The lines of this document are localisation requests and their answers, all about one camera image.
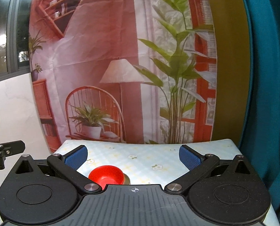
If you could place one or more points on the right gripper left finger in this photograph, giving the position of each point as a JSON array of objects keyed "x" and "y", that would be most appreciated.
[{"x": 66, "y": 166}]

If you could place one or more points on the teal curtain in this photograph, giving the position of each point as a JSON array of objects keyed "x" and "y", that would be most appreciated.
[{"x": 260, "y": 141}]

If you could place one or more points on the dark window frame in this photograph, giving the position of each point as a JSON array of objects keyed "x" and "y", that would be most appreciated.
[{"x": 14, "y": 37}]

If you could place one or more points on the floral checked tablecloth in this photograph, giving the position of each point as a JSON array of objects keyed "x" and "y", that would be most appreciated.
[{"x": 233, "y": 194}]

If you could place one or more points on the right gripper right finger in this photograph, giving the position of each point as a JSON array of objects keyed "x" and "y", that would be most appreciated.
[{"x": 199, "y": 166}]

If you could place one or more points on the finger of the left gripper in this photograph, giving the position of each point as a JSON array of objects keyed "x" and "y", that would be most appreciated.
[{"x": 12, "y": 148}]

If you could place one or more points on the green square plate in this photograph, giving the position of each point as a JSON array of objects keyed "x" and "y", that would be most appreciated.
[{"x": 126, "y": 180}]

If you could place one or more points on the printed room backdrop cloth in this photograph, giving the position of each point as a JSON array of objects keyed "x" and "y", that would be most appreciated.
[{"x": 126, "y": 71}]

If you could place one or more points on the red bowl front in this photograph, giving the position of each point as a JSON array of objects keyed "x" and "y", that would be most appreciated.
[{"x": 107, "y": 175}]

